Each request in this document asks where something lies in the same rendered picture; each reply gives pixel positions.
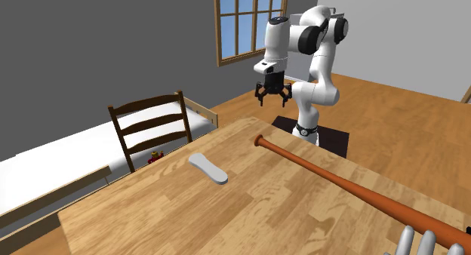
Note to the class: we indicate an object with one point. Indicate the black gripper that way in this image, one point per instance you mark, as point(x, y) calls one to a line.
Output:
point(274, 83)

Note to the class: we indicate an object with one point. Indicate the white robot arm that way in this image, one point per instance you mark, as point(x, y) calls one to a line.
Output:
point(319, 93)

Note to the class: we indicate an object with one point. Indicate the wooden framed window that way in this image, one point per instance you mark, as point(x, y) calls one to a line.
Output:
point(254, 22)

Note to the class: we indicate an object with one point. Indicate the dark robot stand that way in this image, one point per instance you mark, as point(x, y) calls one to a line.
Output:
point(333, 140)

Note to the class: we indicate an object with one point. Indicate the grey oblong remote control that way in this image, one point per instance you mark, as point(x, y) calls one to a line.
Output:
point(208, 168)

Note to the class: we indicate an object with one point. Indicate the orange-brown baseball bat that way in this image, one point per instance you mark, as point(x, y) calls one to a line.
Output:
point(331, 179)

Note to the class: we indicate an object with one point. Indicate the dark wooden chair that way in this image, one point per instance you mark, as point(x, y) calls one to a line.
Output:
point(152, 126)

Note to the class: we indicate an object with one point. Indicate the light wooden table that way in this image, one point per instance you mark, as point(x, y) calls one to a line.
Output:
point(235, 221)

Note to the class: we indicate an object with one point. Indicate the small red toy figure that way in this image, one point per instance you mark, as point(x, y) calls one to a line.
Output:
point(155, 157)

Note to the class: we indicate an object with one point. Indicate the grey rounded lobed object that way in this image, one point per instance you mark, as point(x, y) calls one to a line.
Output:
point(406, 241)

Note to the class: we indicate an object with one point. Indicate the white bed with wooden frame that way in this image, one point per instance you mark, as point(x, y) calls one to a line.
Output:
point(66, 156)

